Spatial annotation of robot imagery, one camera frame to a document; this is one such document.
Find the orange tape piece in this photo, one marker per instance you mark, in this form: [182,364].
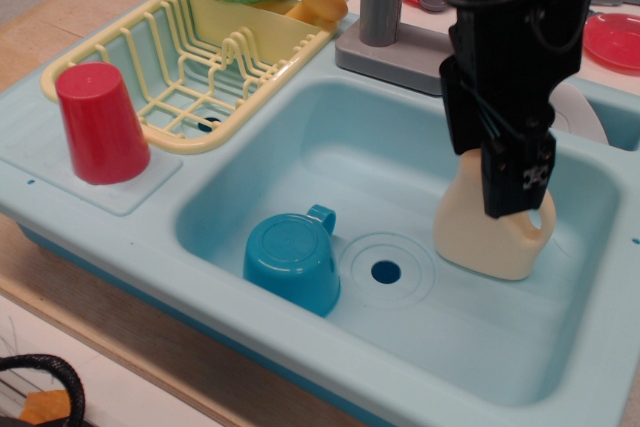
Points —
[45,406]

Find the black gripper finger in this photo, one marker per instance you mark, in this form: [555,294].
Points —
[471,122]
[515,173]

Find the blue plastic mug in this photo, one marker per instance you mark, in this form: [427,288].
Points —
[291,255]

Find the red toy plate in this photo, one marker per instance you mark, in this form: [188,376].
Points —
[612,40]

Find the light blue toy sink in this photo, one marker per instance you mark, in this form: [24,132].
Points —
[151,269]

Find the grey toy faucet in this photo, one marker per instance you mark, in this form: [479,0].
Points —
[381,46]

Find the grey toy spoon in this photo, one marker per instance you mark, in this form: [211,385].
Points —
[433,6]

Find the yellow dish drying rack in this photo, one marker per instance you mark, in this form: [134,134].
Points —
[198,70]

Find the yellow handled toy knife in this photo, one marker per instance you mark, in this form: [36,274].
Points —
[575,115]

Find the cream detergent bottle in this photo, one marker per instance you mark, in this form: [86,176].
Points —
[504,248]

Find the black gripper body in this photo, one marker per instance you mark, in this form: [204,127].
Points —
[514,53]

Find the red plastic cup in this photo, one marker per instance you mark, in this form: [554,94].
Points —
[103,133]

